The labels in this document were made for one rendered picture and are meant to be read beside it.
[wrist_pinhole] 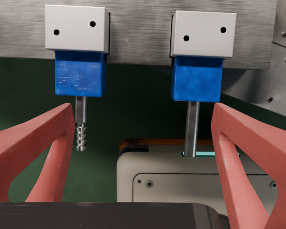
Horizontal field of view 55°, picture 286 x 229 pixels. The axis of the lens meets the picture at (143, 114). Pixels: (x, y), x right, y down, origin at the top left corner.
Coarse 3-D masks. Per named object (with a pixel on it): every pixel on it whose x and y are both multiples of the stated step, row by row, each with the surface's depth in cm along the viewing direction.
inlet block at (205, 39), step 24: (192, 24) 23; (216, 24) 23; (192, 48) 23; (216, 48) 23; (192, 72) 25; (216, 72) 25; (192, 96) 25; (216, 96) 25; (192, 120) 26; (192, 144) 26
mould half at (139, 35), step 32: (0, 0) 25; (32, 0) 25; (64, 0) 25; (96, 0) 25; (128, 0) 25; (160, 0) 25; (192, 0) 25; (224, 0) 25; (256, 0) 25; (0, 32) 26; (32, 32) 26; (128, 32) 25; (160, 32) 25; (256, 32) 25; (128, 64) 30; (160, 64) 26; (224, 64) 26; (256, 64) 26
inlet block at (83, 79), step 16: (48, 16) 23; (64, 16) 23; (80, 16) 23; (96, 16) 23; (48, 32) 23; (64, 32) 23; (80, 32) 23; (96, 32) 23; (48, 48) 23; (64, 48) 23; (80, 48) 23; (96, 48) 23; (64, 64) 25; (80, 64) 25; (96, 64) 25; (64, 80) 25; (80, 80) 25; (96, 80) 25; (80, 96) 26; (96, 96) 25; (80, 112) 26; (80, 128) 26; (80, 144) 27
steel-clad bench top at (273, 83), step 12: (276, 12) 30; (276, 24) 30; (276, 36) 31; (276, 48) 31; (276, 60) 31; (168, 72) 31; (228, 72) 31; (240, 72) 31; (252, 72) 31; (264, 72) 31; (276, 72) 31; (228, 84) 32; (240, 84) 32; (252, 84) 32; (264, 84) 32; (276, 84) 32; (240, 96) 32; (252, 96) 32; (264, 96) 32; (276, 96) 32; (264, 108) 32; (276, 108) 32
